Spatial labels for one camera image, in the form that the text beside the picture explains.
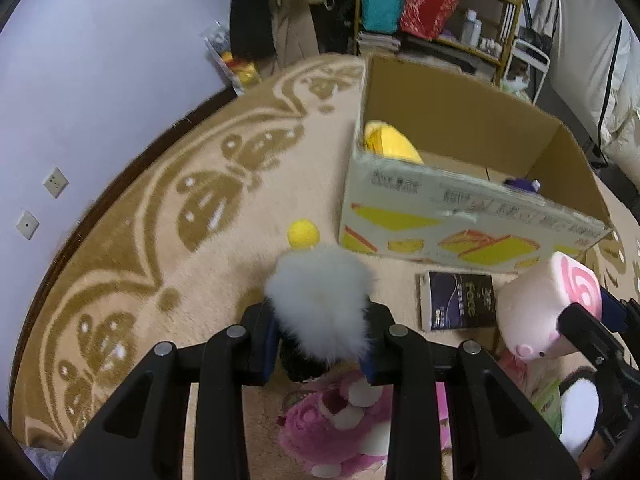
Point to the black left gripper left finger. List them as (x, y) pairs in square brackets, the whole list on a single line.
[(139, 431)]

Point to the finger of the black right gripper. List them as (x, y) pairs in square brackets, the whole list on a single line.
[(617, 381)]

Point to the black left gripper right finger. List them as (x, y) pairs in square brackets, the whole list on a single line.
[(496, 433)]

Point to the black Face tissue pack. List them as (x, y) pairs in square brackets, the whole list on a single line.
[(456, 301)]

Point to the pink strawberry bear plush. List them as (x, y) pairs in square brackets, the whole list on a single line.
[(337, 426)]

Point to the white fluffy plush toy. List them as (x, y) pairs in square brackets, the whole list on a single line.
[(320, 297)]

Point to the purple small toy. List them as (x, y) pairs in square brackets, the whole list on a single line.
[(523, 185)]

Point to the cardboard box with yellow print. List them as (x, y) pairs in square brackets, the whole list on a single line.
[(454, 209)]

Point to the yellow pompom ball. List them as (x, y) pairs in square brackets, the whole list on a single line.
[(303, 234)]

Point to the yellow plush toy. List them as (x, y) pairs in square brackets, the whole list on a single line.
[(386, 141)]

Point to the white metal cart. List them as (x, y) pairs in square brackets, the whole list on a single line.
[(526, 70)]

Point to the wooden shelf unit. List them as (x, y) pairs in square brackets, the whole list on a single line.
[(475, 35)]

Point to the red patterned gift bag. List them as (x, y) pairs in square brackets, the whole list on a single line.
[(425, 19)]

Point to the clear bag of toys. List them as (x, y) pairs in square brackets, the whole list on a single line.
[(242, 74)]

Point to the lower white wall socket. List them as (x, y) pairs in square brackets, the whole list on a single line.
[(27, 225)]

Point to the white wall socket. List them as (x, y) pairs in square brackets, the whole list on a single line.
[(27, 225), (55, 182)]

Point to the upper white wall socket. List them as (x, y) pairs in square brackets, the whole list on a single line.
[(55, 182)]

